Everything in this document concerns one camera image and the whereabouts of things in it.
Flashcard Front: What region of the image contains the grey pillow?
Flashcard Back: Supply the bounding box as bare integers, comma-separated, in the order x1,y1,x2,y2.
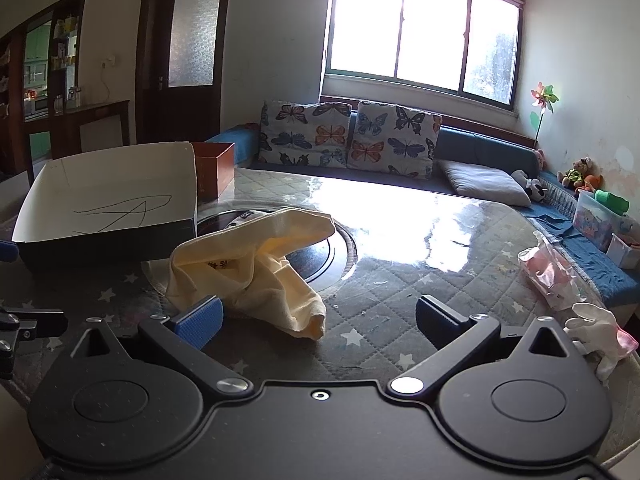
437,160,533,207

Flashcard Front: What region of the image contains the blue towel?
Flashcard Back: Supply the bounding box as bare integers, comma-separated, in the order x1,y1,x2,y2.
205,127,261,161

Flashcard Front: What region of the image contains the orange plush toy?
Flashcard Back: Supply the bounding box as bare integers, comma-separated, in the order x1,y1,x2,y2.
575,174,605,195

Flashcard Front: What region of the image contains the brown box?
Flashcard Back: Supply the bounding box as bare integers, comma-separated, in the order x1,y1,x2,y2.
191,141,236,201

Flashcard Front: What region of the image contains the dark blue cloth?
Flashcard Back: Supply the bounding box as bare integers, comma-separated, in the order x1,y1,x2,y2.
522,212,576,241

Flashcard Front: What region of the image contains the green bottle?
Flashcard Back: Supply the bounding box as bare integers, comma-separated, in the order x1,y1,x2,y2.
594,189,631,216

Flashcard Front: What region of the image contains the brown bear plush toy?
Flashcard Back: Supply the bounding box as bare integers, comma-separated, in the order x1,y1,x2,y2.
557,156,596,190

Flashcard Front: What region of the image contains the wooden side table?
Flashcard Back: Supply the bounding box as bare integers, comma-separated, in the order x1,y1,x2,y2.
50,99,132,161

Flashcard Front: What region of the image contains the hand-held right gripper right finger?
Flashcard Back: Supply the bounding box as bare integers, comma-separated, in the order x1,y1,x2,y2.
387,295,586,396

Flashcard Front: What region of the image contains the clear plastic storage box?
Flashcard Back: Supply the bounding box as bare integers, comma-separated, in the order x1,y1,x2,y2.
571,190,636,253

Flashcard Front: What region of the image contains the grey quilted star tablecloth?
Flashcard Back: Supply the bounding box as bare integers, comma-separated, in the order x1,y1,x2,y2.
0,167,636,466

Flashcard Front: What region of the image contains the white plush toy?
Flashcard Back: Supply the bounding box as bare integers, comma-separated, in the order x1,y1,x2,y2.
564,302,640,382

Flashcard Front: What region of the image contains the white power cord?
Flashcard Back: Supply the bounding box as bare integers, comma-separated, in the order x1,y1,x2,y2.
96,65,113,107

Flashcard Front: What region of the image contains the wooden shelf cabinet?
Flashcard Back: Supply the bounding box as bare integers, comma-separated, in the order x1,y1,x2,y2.
0,0,88,176

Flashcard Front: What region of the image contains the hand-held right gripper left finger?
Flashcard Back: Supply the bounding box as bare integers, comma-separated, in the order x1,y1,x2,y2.
67,296,256,397

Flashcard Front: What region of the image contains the window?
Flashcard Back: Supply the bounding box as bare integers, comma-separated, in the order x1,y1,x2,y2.
322,0,526,111

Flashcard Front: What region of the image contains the butterfly print cushion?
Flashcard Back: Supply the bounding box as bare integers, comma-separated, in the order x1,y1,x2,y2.
346,101,443,180
257,100,353,168

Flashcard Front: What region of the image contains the blue sofa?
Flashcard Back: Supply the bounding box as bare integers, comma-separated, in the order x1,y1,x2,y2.
235,110,640,311

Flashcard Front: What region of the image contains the small white container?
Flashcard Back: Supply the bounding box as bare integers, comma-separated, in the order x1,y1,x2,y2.
606,232,640,270

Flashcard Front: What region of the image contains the white cardboard box tray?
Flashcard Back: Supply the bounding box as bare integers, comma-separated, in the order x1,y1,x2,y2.
11,141,198,273

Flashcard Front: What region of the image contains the green kitchen cabinet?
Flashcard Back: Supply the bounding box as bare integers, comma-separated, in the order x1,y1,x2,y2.
24,24,52,92

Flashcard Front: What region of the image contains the round black hotplate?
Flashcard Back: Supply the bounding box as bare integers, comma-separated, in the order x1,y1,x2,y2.
195,205,358,291

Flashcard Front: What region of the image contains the cream canvas shopping bag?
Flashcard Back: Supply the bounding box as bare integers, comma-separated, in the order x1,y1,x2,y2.
165,207,335,341

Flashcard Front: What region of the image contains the panda plush toy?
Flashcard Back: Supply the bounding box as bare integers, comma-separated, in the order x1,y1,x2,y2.
510,169,548,204

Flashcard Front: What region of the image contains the colourful pinwheel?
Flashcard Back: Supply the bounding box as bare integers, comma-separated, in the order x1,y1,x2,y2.
530,81,560,151

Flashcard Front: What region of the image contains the pink plastic bag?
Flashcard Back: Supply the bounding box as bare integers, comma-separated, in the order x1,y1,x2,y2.
517,230,588,311

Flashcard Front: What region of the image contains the brown door with glass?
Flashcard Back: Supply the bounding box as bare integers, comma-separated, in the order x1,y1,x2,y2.
136,0,236,146

